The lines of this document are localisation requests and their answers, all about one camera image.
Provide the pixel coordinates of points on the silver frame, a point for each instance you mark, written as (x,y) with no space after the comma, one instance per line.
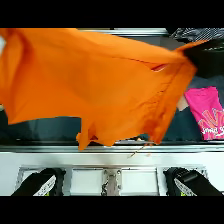
(113,148)

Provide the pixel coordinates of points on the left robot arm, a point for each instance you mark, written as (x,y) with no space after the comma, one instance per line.
(36,183)

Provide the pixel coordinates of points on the pink T-shirt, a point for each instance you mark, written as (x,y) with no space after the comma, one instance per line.
(206,110)

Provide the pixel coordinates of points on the black white patterned garment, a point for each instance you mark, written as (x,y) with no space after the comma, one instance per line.
(200,33)

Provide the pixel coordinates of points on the orange garment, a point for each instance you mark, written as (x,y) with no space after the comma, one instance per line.
(100,80)

